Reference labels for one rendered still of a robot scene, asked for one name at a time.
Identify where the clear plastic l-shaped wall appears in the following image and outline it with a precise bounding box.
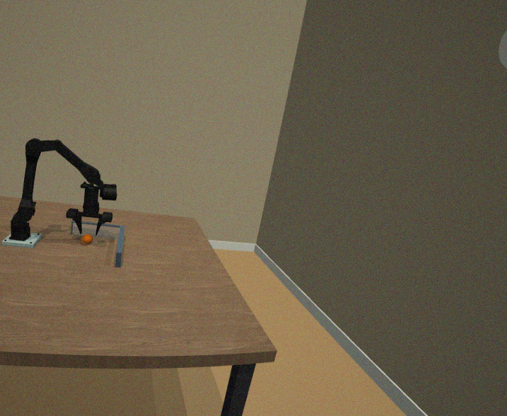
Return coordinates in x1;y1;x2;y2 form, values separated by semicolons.
71;222;120;239

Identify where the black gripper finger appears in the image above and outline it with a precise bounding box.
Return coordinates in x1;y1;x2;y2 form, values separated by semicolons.
95;220;105;235
72;216;82;234

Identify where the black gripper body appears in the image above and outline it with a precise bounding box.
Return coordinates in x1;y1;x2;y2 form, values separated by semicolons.
66;199;112;222

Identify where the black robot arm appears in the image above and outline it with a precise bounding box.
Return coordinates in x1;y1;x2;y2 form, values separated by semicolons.
9;138;117;241

